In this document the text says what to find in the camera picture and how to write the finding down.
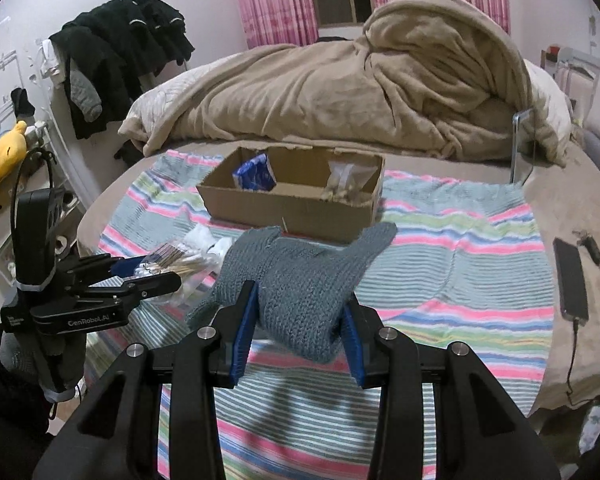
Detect black key fob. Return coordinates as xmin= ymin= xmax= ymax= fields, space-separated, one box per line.
xmin=573 ymin=230 xmax=600 ymax=268

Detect clear bag of nuts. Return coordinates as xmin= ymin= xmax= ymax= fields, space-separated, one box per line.
xmin=321 ymin=160 xmax=375 ymax=205

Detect white wire rack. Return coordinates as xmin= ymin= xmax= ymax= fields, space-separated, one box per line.
xmin=0 ymin=16 xmax=86 ymax=287

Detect blue snack packet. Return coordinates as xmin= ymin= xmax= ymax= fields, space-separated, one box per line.
xmin=232 ymin=153 xmax=277 ymax=192

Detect grey-blue knitted glove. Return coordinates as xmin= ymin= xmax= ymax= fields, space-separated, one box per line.
xmin=186 ymin=222 xmax=398 ymax=364

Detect yellow plush toy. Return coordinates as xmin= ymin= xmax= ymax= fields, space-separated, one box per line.
xmin=0 ymin=120 xmax=28 ymax=182

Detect beige fleece blanket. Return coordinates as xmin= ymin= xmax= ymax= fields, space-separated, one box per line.
xmin=119 ymin=0 xmax=570 ymax=165

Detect black hanging clothes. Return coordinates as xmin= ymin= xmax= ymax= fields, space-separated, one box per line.
xmin=50 ymin=0 xmax=195 ymax=140

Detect black charging cable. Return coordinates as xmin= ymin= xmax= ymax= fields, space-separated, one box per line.
xmin=561 ymin=316 xmax=589 ymax=409

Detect cotton swab pack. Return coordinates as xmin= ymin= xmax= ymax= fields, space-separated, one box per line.
xmin=132 ymin=242 xmax=216 ymax=278

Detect pink curtain left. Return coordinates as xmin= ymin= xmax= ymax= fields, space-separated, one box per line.
xmin=238 ymin=0 xmax=318 ymax=49

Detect brown cardboard box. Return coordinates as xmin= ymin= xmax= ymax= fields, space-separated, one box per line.
xmin=197 ymin=145 xmax=385 ymax=243

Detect white quilt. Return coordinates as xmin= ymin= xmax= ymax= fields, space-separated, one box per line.
xmin=524 ymin=58 xmax=572 ymax=140

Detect black smartphone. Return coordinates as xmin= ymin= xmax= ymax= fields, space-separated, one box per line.
xmin=553 ymin=237 xmax=588 ymax=325

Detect striped pastel towel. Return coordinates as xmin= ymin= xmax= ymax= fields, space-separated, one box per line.
xmin=79 ymin=151 xmax=554 ymax=479

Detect white socks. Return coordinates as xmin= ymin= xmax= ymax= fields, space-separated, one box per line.
xmin=166 ymin=222 xmax=234 ymax=309

